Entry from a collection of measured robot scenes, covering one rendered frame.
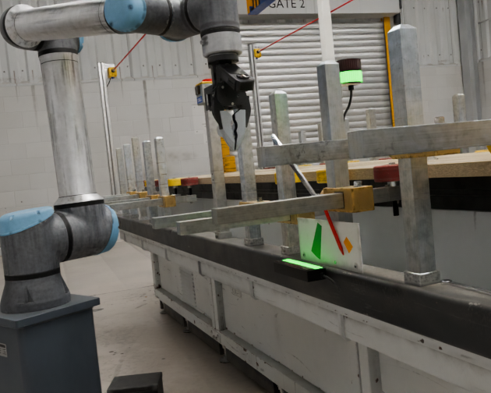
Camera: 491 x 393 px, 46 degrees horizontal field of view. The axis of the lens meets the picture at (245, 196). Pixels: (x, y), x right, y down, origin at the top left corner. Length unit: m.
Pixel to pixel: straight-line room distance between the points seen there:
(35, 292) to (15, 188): 7.32
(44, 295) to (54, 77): 0.64
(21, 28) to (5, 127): 7.33
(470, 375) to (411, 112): 0.44
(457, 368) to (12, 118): 8.35
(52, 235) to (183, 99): 7.70
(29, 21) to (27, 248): 0.60
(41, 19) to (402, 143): 1.16
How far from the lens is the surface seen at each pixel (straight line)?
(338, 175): 1.23
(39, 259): 1.69
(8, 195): 8.99
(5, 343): 1.72
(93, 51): 9.25
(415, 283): 1.05
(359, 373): 1.74
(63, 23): 1.54
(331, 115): 1.23
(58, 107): 1.82
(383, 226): 1.49
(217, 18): 1.33
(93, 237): 1.78
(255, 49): 4.31
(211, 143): 1.92
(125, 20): 1.32
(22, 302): 1.70
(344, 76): 1.26
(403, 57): 1.04
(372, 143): 0.63
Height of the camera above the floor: 0.94
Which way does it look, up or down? 3 degrees down
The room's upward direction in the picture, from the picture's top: 6 degrees counter-clockwise
